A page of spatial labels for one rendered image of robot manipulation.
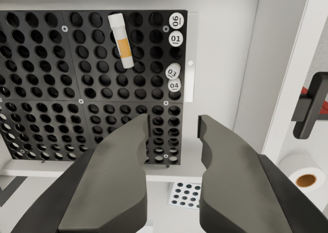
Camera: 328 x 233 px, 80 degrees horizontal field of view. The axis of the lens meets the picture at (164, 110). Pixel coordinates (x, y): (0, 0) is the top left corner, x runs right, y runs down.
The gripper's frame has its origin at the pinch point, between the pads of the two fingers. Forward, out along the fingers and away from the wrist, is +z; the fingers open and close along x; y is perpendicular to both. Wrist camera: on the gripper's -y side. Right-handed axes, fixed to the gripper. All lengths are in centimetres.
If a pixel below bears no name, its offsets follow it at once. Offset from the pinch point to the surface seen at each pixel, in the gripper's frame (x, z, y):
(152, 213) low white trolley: -5.2, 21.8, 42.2
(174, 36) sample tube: 0.0, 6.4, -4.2
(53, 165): -17.5, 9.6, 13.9
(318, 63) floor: 77, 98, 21
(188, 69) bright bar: 1.7, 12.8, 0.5
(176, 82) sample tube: 0.2, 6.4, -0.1
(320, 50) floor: 75, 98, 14
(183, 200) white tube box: 2.4, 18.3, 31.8
